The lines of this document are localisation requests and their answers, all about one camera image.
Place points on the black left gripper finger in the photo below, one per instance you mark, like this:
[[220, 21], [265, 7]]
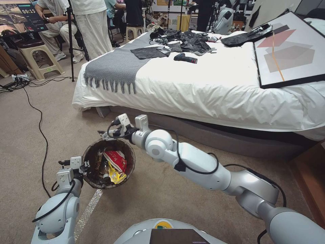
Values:
[[86, 165]]

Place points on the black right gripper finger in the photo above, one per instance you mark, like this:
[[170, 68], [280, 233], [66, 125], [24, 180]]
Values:
[[108, 133], [111, 138]]

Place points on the round brown trash bin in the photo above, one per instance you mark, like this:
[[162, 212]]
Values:
[[93, 157]]

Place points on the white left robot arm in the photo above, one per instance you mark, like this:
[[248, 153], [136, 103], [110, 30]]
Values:
[[58, 216]]

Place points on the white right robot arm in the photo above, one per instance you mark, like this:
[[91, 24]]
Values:
[[203, 165]]

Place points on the flat black garbage bag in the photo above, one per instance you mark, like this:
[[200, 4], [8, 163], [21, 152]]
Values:
[[147, 52]]

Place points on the crumpled black garbage bags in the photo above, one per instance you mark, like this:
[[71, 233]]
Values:
[[193, 40]]

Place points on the yellow bin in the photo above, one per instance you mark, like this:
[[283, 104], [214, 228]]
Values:
[[183, 23]]

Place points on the long black garbage bag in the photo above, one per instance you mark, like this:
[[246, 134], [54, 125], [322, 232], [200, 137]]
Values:
[[238, 39]]

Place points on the red snack wrapper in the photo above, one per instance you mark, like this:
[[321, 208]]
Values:
[[114, 156]]

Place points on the dark plastic bottle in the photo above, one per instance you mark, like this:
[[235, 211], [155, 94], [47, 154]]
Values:
[[104, 168]]

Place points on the yellow snack wrapper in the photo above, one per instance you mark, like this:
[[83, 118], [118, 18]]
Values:
[[115, 176]]

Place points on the silver tape strip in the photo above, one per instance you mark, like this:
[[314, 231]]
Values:
[[90, 206]]

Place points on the grey fringed throw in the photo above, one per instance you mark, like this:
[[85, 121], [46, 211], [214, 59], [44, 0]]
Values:
[[114, 66]]

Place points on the white bed duvet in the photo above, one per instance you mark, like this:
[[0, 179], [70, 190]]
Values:
[[190, 89]]

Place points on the white robot front shell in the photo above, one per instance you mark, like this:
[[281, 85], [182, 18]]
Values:
[[137, 231]]

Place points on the black power tool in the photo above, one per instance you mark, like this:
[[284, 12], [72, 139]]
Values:
[[185, 58]]

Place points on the grey bed base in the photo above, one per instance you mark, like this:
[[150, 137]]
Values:
[[228, 142]]

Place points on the black tripod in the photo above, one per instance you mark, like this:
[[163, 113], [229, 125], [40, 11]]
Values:
[[70, 38]]

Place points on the white power strip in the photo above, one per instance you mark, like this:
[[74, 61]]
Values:
[[21, 77]]

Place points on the small beige plastic stool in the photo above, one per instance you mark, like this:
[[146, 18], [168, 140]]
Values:
[[134, 28]]

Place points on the standing person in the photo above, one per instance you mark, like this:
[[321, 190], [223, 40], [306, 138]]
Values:
[[91, 25]]

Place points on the large beige plastic stool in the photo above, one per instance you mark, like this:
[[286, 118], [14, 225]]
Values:
[[33, 52]]

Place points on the seated person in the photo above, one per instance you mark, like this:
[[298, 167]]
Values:
[[54, 28]]

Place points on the person in black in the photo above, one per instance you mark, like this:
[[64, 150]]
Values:
[[204, 17]]

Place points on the monitor screen with timer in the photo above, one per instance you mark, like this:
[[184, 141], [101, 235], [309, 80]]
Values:
[[20, 17]]

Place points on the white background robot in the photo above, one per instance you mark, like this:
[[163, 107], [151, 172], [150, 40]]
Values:
[[224, 16]]

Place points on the black framed abstract picture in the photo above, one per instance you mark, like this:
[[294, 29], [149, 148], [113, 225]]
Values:
[[292, 56]]

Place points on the brown wooden furniture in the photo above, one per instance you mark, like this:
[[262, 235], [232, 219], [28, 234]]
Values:
[[312, 178]]

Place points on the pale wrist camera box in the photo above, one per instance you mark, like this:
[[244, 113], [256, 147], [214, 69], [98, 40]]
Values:
[[76, 162], [123, 121]]

